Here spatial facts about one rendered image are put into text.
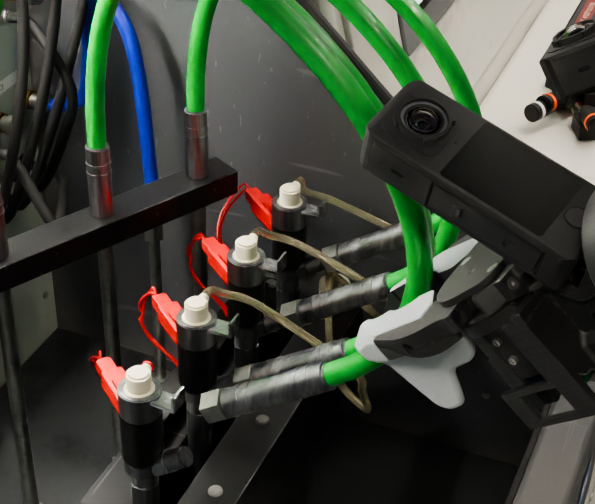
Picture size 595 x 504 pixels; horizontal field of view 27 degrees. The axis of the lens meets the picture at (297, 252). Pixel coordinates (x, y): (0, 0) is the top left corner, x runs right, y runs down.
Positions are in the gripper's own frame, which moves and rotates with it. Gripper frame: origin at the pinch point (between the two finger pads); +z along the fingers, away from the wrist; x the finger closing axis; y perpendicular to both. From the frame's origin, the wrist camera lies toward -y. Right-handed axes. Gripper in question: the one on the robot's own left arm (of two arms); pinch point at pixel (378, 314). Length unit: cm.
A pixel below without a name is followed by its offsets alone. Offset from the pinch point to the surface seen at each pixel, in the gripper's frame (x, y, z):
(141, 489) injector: -8.7, 1.4, 22.3
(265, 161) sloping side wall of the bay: 22.0, -7.4, 31.0
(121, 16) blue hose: 18.7, -23.8, 27.6
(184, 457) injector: -6.6, 1.2, 18.1
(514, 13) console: 72, 2, 46
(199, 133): 15.6, -13.0, 25.6
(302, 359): 2.6, 2.0, 14.4
